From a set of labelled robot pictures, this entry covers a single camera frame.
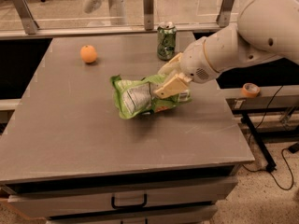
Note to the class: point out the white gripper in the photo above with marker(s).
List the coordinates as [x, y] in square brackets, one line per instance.
[195, 62]

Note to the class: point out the green rice chip bag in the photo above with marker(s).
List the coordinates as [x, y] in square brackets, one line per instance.
[134, 97]

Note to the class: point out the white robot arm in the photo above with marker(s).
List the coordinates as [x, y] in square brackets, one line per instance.
[265, 30]

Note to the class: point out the green soda can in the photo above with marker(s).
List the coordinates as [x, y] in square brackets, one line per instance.
[166, 32]

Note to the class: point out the orange tape roll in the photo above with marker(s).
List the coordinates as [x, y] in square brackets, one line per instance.
[250, 90]

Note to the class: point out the orange fruit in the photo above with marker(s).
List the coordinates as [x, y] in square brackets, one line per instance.
[88, 54]

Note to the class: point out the black stand leg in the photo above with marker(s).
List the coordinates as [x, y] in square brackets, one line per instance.
[271, 165]

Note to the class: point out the lower drawer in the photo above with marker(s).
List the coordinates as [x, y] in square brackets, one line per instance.
[176, 215]

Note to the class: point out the right metal rail bracket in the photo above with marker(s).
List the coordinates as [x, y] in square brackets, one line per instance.
[224, 15]

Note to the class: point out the metal rail bracket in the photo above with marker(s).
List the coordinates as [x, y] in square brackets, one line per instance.
[224, 15]
[148, 8]
[28, 22]

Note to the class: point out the middle metal rail bracket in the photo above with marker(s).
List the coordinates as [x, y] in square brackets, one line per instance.
[148, 8]

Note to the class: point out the left metal rail bracket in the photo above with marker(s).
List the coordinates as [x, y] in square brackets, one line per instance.
[28, 22]

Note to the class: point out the upper drawer with black handle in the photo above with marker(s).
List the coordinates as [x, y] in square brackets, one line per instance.
[115, 198]

